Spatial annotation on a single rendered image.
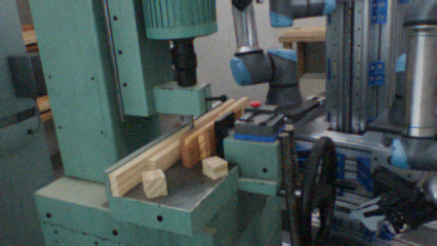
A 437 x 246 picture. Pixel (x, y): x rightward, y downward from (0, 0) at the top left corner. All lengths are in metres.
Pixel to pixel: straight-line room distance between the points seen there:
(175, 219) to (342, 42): 1.04
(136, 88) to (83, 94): 0.15
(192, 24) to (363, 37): 0.81
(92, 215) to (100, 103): 0.29
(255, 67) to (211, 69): 3.10
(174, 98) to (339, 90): 0.81
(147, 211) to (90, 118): 0.38
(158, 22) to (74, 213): 0.55
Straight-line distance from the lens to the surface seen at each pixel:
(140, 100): 1.09
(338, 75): 1.68
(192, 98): 1.04
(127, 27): 1.06
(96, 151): 1.19
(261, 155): 0.96
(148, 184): 0.87
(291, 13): 1.36
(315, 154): 0.93
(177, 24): 0.97
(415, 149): 1.13
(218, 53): 4.62
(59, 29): 1.16
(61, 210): 1.22
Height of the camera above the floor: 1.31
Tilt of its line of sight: 18 degrees down
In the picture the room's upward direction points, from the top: 5 degrees counter-clockwise
